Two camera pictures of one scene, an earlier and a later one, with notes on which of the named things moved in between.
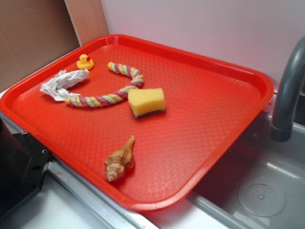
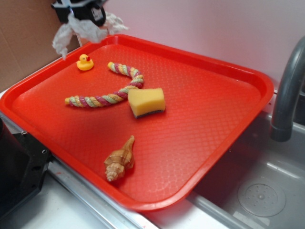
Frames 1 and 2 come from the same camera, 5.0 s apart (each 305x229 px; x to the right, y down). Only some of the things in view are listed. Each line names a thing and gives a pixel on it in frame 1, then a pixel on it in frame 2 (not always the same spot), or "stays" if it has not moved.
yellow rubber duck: [85, 62] stays
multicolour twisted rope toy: [111, 98] stays
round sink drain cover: [263, 197] stays
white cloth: [57, 87] → [84, 30]
